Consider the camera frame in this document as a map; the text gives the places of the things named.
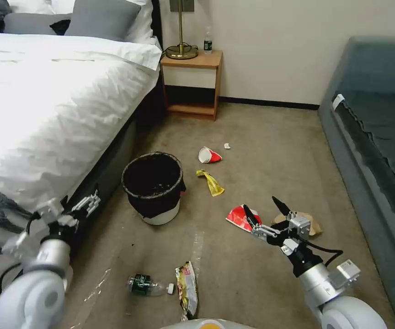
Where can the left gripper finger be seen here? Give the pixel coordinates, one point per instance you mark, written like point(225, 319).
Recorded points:
point(72, 219)
point(90, 200)

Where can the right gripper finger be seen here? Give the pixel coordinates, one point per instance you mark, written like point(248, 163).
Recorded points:
point(266, 232)
point(282, 207)

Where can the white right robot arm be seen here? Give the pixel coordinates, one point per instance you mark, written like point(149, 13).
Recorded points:
point(315, 282)

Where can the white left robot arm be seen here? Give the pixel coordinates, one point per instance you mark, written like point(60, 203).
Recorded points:
point(29, 301)

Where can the white trash can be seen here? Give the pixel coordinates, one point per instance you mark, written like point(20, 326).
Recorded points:
point(163, 214)

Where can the red white paper box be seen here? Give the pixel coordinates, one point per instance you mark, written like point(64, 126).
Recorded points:
point(237, 217)

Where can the brown paper bag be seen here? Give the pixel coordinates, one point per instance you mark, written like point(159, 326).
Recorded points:
point(315, 224)

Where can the dark bed base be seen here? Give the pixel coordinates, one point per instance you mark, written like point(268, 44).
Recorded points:
point(115, 164)

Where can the black bin bag liner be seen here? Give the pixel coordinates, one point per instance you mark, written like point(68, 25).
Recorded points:
point(149, 178)

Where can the yellow crumpled wrapper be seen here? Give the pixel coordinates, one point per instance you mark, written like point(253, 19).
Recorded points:
point(213, 185)

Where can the crumpled white paper ball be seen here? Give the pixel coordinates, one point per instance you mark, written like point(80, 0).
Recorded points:
point(227, 146)

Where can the red white paper cup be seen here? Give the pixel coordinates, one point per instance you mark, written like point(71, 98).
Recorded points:
point(209, 156)

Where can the crushed plastic bottle green label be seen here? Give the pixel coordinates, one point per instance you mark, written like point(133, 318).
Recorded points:
point(142, 284)

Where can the printed snack wrapper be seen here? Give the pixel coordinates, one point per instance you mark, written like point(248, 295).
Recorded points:
point(188, 288)

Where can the black baseboard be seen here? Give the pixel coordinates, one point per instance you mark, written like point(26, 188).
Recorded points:
point(269, 102)

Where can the white bed duvet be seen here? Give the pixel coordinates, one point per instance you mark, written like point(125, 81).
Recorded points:
point(46, 102)

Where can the white robot front shell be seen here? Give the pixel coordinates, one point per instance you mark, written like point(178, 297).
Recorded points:
point(207, 324)

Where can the blue-grey sofa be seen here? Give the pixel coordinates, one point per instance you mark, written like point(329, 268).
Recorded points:
point(372, 137)

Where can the white sofa tag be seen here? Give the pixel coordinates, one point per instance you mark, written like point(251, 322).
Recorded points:
point(338, 101)

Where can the wooden nightstand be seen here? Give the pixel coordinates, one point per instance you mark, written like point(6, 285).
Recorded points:
point(190, 61)

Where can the brass table lamp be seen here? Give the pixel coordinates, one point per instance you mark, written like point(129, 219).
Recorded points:
point(181, 51)

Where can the small black cloth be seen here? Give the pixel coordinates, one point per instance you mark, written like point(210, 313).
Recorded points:
point(60, 27)

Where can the clear water bottle green label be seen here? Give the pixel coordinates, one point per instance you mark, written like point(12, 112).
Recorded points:
point(207, 44)

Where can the large grey pillow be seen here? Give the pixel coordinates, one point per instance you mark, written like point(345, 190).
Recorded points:
point(101, 19)

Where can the flat grey pillow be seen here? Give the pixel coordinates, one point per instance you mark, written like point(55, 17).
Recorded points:
point(29, 24)

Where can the white pillow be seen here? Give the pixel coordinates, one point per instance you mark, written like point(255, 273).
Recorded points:
point(36, 6)
point(144, 20)

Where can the black headboard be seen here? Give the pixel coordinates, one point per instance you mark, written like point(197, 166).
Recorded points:
point(156, 20)

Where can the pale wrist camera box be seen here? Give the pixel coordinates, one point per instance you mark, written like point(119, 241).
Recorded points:
point(49, 209)
point(302, 226)

